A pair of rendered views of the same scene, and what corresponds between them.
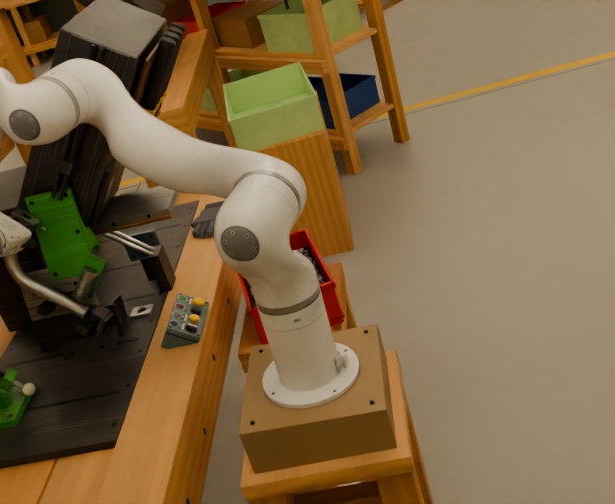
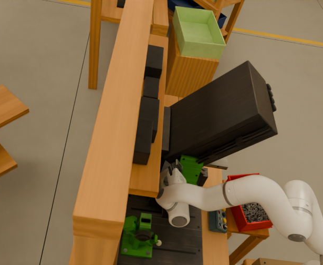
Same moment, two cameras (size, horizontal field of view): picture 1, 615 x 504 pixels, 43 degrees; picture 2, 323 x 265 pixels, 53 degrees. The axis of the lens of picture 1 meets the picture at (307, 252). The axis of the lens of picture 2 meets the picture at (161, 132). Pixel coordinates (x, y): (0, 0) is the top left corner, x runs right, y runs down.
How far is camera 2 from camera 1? 1.52 m
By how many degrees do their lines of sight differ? 26
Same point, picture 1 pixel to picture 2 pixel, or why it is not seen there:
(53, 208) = (191, 164)
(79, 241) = (194, 179)
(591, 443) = (287, 245)
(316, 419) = not seen: outside the picture
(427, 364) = not seen: hidden behind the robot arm
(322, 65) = (216, 11)
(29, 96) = (308, 230)
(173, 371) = (218, 249)
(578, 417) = not seen: hidden behind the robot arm
